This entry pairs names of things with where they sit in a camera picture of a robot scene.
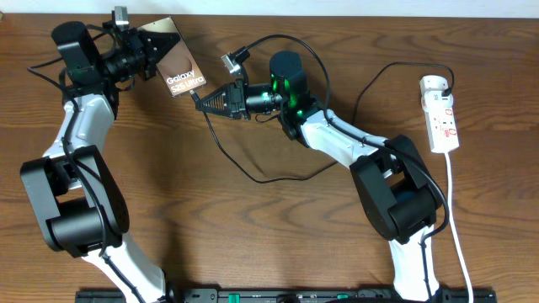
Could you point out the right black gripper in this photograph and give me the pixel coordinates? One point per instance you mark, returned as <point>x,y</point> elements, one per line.
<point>219,93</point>

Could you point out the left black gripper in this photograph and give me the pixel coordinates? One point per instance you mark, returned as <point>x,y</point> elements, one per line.
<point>134,44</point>

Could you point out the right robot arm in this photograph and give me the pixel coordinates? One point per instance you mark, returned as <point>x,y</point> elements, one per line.
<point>398,195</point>

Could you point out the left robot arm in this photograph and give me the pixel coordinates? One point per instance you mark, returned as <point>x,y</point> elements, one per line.
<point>75,198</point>

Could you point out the white USB charger adapter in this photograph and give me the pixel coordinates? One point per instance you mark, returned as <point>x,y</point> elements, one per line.
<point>433,83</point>

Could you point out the white power strip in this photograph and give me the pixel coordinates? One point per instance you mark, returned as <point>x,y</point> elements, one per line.
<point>440,122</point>

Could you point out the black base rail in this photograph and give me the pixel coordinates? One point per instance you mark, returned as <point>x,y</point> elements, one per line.
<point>305,296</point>

